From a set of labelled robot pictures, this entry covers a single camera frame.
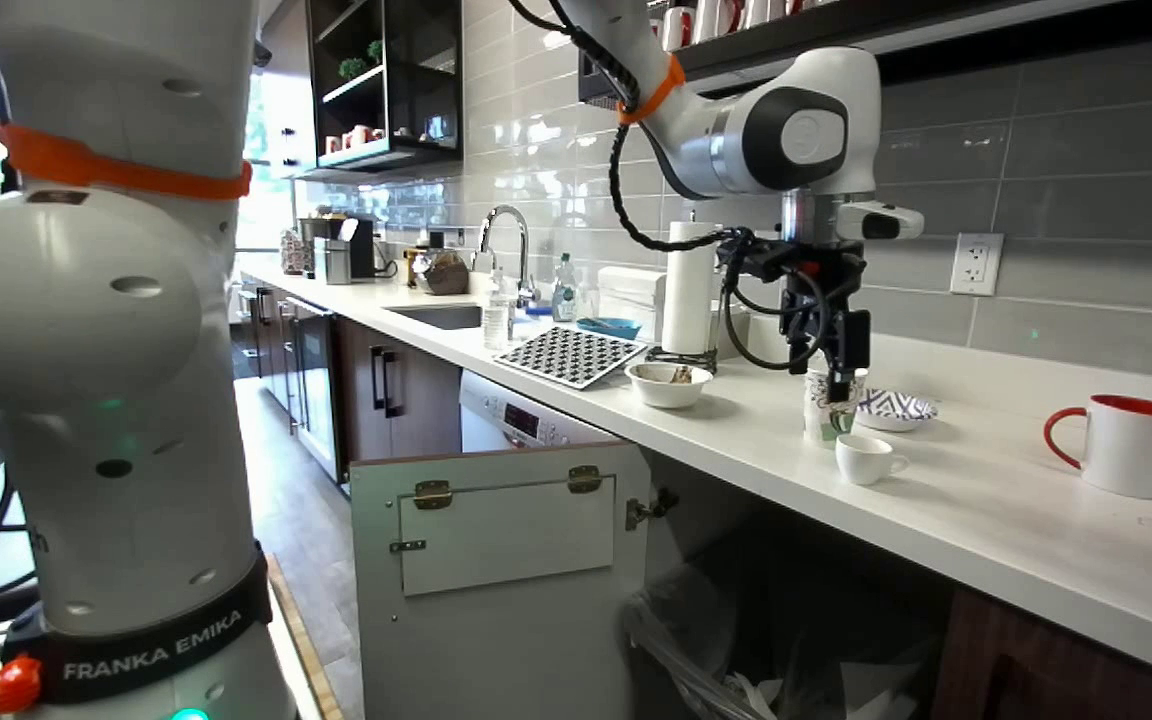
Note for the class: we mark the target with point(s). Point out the trash bin with bag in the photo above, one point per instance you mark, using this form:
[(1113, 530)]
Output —
[(788, 627)]

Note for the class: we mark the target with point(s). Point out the small white mug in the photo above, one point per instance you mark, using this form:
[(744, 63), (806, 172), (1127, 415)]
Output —
[(865, 461)]

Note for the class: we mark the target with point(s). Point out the kitchen sink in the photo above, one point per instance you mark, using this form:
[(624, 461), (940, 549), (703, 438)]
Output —
[(440, 318)]

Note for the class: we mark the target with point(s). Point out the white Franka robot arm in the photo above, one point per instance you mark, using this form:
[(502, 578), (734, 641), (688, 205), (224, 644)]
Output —
[(96, 335)]

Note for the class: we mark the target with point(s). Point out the open cabinet door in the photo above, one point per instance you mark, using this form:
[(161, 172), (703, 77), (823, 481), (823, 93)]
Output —
[(497, 641)]

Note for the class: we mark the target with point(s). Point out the dark floating shelf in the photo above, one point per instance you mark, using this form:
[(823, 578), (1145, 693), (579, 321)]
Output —
[(979, 33)]

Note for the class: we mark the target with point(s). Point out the brown wooden base cabinet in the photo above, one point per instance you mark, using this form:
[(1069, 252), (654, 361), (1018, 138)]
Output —
[(1040, 664), (423, 402)]

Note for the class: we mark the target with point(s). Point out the black white checkerboard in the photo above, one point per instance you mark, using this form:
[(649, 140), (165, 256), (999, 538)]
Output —
[(570, 357)]

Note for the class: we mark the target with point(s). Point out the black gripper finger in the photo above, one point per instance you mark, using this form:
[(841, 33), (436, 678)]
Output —
[(806, 354), (856, 347)]

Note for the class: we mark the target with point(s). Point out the chrome faucet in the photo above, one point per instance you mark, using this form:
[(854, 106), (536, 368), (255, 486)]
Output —
[(523, 243)]

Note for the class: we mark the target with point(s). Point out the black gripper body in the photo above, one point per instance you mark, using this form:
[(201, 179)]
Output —
[(823, 287)]

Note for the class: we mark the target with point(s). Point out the blue patterned paper plate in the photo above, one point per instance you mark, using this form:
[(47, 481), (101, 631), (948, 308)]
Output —
[(897, 410)]

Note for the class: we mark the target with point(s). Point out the white paper towel roll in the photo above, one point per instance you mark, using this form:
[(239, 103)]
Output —
[(688, 287)]

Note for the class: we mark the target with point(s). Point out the white wall outlet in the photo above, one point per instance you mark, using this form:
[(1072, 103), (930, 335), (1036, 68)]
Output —
[(975, 267)]

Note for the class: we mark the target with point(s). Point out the black paper towel holder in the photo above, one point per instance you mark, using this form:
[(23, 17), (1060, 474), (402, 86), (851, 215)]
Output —
[(688, 361)]

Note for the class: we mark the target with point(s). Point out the black coffee machine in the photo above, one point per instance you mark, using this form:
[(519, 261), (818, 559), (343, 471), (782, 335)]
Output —
[(349, 245)]

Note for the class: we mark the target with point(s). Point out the steel dishwasher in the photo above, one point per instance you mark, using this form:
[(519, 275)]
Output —
[(523, 420)]

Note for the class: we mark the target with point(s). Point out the white napkin stack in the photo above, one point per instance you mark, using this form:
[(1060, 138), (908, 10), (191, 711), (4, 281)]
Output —
[(631, 297)]

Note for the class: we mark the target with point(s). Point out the clear glass container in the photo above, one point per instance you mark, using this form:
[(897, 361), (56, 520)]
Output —
[(566, 295)]

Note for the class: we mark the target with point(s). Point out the clear plastic water bottle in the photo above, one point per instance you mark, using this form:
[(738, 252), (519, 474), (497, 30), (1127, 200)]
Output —
[(497, 308)]

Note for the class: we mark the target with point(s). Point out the white bowl with food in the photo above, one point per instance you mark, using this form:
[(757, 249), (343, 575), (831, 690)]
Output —
[(670, 386)]

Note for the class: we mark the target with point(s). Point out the brown glass pot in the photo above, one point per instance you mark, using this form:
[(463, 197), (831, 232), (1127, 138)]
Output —
[(440, 268)]

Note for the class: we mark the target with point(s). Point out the dark wall shelf unit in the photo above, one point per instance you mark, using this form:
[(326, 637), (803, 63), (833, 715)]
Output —
[(389, 81)]

